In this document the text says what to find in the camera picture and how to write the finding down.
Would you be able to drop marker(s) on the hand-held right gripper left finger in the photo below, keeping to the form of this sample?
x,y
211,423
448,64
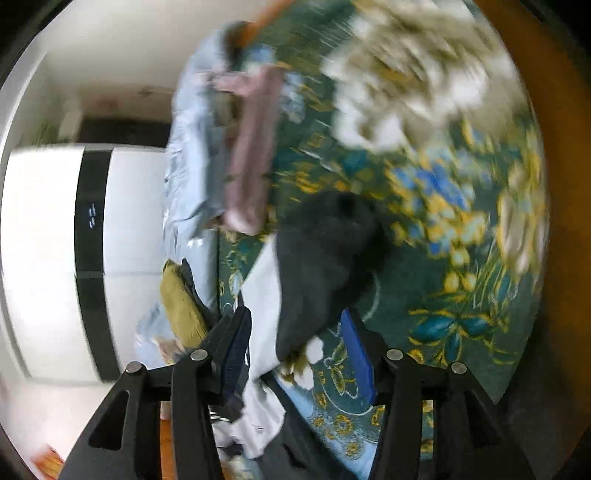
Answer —
x,y
235,355

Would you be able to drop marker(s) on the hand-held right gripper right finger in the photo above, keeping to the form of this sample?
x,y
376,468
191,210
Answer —
x,y
358,360

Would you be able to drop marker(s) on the grey fleece-lined pants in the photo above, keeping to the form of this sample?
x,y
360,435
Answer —
x,y
323,267

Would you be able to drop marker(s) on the olive green sweater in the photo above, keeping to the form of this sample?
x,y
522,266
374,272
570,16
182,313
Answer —
x,y
182,309

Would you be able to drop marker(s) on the dark grey garment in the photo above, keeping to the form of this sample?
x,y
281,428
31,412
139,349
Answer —
x,y
197,295

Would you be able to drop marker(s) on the teal floral bed blanket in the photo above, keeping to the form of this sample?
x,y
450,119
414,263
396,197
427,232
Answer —
x,y
415,286

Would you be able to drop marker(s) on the pink and yellow pillow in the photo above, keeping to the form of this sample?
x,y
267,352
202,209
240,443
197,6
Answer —
x,y
251,147

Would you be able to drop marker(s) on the small orange object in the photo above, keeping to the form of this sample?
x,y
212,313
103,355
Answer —
x,y
48,460

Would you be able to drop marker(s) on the blue floral duvet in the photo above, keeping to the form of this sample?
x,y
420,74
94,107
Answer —
x,y
189,138

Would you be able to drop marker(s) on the white wardrobe with black strip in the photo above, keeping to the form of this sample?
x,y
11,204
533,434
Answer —
x,y
41,230

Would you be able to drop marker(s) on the green plant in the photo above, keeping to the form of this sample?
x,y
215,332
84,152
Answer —
x,y
45,133

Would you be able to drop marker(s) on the wooden headboard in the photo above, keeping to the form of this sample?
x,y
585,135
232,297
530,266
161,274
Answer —
x,y
551,115

